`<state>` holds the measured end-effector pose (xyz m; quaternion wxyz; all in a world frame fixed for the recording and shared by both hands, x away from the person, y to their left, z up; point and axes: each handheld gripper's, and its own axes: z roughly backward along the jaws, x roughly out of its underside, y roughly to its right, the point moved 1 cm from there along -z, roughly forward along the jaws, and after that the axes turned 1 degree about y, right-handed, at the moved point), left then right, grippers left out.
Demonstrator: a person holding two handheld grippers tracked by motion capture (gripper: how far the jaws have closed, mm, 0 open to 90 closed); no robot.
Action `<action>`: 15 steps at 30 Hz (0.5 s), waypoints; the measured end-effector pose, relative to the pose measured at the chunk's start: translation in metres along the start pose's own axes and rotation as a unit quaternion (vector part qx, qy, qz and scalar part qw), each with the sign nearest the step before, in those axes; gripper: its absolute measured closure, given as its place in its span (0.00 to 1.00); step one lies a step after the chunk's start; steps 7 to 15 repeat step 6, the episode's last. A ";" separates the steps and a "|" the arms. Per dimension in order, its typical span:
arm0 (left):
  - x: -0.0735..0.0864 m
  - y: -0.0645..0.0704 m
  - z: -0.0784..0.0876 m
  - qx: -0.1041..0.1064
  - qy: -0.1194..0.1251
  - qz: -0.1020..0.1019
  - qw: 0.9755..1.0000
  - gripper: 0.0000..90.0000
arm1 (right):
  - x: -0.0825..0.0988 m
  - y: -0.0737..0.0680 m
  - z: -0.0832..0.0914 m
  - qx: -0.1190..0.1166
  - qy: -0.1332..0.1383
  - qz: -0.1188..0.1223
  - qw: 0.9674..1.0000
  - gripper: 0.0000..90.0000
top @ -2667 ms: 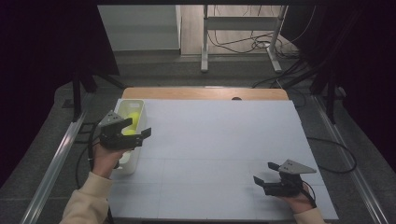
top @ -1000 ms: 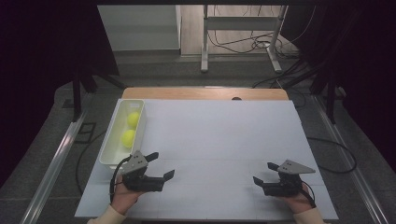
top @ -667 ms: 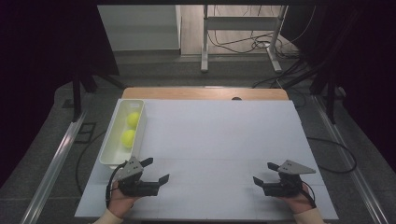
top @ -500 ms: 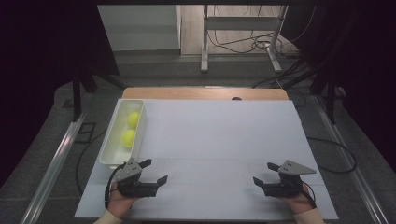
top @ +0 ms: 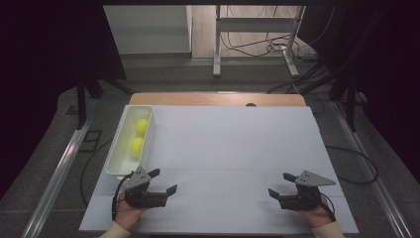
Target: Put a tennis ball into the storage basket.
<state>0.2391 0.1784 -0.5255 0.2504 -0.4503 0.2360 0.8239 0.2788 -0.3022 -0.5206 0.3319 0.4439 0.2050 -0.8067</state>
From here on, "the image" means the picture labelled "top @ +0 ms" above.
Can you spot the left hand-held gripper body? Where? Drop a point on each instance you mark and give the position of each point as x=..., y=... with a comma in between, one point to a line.
x=145, y=198

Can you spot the person's right hand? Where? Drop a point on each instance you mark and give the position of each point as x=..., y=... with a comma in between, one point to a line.
x=315, y=216

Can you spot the white plastic bin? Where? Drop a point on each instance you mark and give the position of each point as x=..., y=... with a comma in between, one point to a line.
x=125, y=162

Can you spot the person's left hand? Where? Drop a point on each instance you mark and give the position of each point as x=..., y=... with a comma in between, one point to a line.
x=127, y=214

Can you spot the white table sheet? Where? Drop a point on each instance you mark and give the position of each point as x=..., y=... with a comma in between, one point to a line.
x=231, y=148

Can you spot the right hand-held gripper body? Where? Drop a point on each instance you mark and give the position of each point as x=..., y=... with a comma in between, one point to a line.
x=300, y=198

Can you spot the dark floor socket plate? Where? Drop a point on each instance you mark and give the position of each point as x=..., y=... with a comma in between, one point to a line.
x=89, y=141

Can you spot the yellow tennis ball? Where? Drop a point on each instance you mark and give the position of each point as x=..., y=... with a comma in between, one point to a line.
x=141, y=127
x=136, y=147

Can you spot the dark curtain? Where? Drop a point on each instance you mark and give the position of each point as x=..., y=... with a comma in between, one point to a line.
x=39, y=66
x=389, y=66

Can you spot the black metal stand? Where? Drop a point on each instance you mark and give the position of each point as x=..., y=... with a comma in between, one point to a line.
x=81, y=99
x=350, y=99

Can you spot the white cabinet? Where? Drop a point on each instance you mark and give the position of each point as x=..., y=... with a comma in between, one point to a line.
x=148, y=29

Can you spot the wooden table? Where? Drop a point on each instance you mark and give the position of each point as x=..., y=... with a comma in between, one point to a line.
x=214, y=99

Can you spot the aluminium floor rail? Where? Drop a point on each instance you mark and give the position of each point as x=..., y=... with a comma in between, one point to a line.
x=379, y=198
x=56, y=185

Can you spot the dark round table grommet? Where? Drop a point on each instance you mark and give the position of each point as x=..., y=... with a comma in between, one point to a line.
x=251, y=104

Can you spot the white metal stand frame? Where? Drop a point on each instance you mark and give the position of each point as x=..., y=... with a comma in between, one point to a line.
x=254, y=24

